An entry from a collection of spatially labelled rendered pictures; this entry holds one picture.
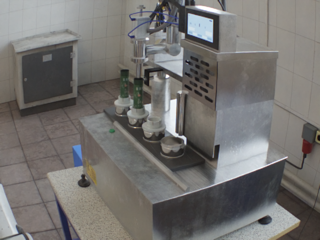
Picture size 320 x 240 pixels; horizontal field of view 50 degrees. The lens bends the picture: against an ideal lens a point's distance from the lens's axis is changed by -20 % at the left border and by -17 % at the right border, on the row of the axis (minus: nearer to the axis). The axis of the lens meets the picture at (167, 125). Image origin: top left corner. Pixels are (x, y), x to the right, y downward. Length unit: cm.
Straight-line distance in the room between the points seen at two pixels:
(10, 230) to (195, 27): 75
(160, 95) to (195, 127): 35
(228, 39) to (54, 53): 324
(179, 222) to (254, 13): 216
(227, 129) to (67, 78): 327
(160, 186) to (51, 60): 321
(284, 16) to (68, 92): 257
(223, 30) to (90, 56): 409
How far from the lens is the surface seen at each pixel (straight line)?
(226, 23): 99
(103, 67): 512
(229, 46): 101
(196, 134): 116
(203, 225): 114
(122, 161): 116
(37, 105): 429
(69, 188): 154
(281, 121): 291
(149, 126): 123
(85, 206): 143
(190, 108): 116
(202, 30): 104
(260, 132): 120
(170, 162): 114
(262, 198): 126
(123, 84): 139
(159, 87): 146
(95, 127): 137
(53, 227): 252
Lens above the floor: 159
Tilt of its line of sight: 24 degrees down
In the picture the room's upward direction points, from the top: 2 degrees clockwise
